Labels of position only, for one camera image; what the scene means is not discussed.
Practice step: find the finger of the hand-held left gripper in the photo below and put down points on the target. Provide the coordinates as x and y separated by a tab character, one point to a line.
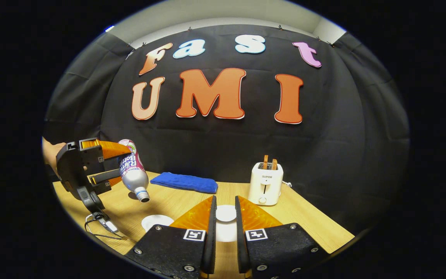
103	177
95	153

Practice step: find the white toaster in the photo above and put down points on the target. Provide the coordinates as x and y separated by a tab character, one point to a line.
265	188

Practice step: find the silver water bottle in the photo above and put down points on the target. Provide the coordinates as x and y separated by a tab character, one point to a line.
132	170

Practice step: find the blue towel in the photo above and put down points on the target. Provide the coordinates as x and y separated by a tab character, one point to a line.
184	182

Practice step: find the brown toast slice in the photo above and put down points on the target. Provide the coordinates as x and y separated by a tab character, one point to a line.
265	162
274	163

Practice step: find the white teacup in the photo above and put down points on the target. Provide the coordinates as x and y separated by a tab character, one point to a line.
156	222

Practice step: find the white teacup lid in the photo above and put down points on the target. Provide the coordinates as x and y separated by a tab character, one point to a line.
226	213

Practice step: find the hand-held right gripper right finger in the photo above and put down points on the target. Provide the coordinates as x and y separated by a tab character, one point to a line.
241	240

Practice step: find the black backdrop cloth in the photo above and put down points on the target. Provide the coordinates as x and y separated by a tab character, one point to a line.
215	147

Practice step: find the dark round coaster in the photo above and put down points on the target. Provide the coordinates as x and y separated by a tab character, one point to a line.
131	195

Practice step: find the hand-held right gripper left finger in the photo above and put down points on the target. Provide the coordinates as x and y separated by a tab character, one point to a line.
209	240

